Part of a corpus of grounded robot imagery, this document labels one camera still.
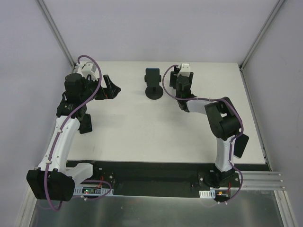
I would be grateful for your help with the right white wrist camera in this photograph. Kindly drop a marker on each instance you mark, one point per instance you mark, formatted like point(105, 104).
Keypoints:
point(184, 69)

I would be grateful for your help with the right white cable duct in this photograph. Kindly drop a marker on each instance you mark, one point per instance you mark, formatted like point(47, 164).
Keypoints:
point(214, 193)

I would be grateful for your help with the aluminium frame post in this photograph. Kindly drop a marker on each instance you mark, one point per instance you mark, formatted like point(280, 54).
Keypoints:
point(261, 34)
point(53, 27)

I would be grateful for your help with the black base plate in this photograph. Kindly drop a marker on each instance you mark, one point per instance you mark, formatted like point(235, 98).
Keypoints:
point(183, 180)

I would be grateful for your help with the blue-edged black phone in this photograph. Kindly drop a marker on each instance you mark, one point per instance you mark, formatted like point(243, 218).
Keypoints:
point(152, 77)

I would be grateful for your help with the white-edged black phone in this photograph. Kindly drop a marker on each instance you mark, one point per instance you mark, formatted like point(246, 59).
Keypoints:
point(240, 145)

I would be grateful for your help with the left aluminium frame post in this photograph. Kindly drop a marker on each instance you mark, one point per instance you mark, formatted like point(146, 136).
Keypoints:
point(53, 27)

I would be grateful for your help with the black clamp phone stand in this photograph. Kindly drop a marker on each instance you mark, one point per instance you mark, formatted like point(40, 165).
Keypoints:
point(154, 93)

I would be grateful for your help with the white cable duct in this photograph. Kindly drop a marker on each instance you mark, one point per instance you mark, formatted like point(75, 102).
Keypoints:
point(92, 191)
point(214, 193)

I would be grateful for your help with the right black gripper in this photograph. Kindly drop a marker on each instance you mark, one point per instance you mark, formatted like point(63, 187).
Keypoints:
point(181, 77)

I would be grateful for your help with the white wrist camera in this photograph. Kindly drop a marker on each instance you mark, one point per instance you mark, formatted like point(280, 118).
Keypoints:
point(184, 69)
point(88, 70)

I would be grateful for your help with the right aluminium frame post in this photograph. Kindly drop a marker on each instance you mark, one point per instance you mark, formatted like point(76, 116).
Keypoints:
point(261, 34)

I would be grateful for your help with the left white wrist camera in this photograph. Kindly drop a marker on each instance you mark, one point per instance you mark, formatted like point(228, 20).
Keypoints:
point(88, 70)

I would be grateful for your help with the left white cable duct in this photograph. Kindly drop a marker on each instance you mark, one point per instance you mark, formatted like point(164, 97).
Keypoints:
point(92, 191)

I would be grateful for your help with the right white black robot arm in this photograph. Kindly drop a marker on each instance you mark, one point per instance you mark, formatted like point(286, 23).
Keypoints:
point(225, 123)

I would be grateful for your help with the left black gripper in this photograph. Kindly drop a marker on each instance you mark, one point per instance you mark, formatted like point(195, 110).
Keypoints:
point(104, 87)

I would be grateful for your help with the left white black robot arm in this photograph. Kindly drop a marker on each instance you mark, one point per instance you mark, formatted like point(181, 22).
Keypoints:
point(51, 179)

